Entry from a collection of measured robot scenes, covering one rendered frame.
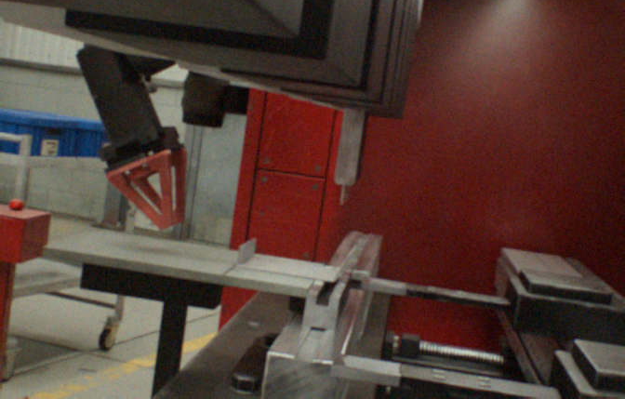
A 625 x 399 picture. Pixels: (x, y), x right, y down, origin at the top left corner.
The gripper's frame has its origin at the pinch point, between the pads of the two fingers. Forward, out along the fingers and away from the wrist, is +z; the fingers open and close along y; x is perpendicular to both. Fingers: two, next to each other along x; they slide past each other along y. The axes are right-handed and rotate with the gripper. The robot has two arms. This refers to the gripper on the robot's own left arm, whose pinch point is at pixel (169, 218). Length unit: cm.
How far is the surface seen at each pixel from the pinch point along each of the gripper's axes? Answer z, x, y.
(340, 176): 2.5, -18.9, -5.8
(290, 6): -2, -27, -93
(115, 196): -39, 227, 752
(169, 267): 4.5, -0.7, -9.9
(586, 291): 21.5, -36.7, -6.5
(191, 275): 6.0, -2.3, -9.9
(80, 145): -44, 106, 324
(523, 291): 19.3, -31.2, -6.2
